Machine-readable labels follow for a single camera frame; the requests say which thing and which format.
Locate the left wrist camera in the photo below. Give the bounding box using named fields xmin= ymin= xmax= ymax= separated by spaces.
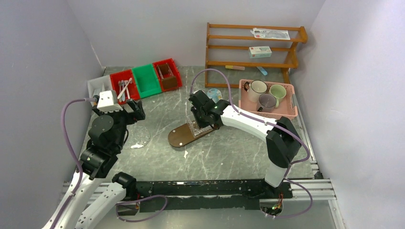
xmin=96 ymin=90 xmax=123 ymax=113

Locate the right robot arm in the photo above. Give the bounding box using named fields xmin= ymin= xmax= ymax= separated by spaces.
xmin=189 ymin=90 xmax=303 ymax=198

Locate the grey toothbrush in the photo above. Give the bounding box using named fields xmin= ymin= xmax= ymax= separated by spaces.
xmin=117 ymin=81 xmax=122 ymax=102

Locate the wooden shelf rack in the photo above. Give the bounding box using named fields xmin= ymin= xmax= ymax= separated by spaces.
xmin=205 ymin=23 xmax=308 ymax=83

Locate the pale green mug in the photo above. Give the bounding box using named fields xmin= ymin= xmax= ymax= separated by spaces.
xmin=269 ymin=84 xmax=287 ymax=108

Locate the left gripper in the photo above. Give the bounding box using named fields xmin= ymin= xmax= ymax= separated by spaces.
xmin=94 ymin=98 xmax=145 ymax=151

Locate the yellow pink marker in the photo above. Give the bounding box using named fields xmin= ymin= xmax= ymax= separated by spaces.
xmin=225 ymin=65 xmax=245 ymax=71

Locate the purple cable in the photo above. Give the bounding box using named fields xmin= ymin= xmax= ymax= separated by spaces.
xmin=190 ymin=68 xmax=314 ymax=220
xmin=49 ymin=98 xmax=168 ymax=229

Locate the pink plastic basket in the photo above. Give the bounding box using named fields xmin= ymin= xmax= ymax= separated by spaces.
xmin=238 ymin=79 xmax=298 ymax=120

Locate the green plastic bin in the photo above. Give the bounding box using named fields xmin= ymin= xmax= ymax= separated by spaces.
xmin=131 ymin=64 xmax=162 ymax=98

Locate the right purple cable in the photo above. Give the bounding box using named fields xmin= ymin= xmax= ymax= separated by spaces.
xmin=190 ymin=68 xmax=314 ymax=220

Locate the white enamel mug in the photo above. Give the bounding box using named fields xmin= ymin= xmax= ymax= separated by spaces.
xmin=243 ymin=80 xmax=268 ymax=103

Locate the white toothbrush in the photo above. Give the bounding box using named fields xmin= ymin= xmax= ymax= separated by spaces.
xmin=117 ymin=78 xmax=132 ymax=102

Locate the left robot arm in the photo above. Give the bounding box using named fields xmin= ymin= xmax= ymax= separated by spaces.
xmin=44 ymin=99 xmax=146 ymax=229

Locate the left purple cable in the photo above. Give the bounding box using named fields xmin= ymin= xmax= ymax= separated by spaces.
xmin=49 ymin=98 xmax=168 ymax=229

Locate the purple mug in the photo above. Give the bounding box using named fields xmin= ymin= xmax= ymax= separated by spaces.
xmin=256 ymin=94 xmax=278 ymax=113

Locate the plastic packet on top shelf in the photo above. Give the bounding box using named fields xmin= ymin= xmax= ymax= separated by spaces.
xmin=250 ymin=28 xmax=290 ymax=40

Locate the oval dark wooden tray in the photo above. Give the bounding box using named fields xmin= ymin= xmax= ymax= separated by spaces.
xmin=168 ymin=123 xmax=214 ymax=147

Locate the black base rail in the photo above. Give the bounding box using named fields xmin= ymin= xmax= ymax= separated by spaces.
xmin=112 ymin=174 xmax=293 ymax=212

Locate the small white box on shelf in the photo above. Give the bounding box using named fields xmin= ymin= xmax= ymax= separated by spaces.
xmin=248 ymin=46 xmax=272 ymax=59

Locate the brown wooden block holder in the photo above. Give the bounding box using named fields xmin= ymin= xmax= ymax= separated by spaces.
xmin=157 ymin=63 xmax=177 ymax=90

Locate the cream toothbrush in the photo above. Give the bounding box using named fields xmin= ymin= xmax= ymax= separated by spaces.
xmin=124 ymin=80 xmax=130 ymax=100

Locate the white plastic bin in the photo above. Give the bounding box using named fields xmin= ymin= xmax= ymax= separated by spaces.
xmin=87 ymin=75 xmax=112 ymax=98

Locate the red bin with toothbrushes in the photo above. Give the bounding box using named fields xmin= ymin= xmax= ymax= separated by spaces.
xmin=110 ymin=69 xmax=140 ymax=105

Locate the red bin with holder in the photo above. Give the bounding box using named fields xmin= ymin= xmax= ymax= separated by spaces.
xmin=152 ymin=58 xmax=182 ymax=93

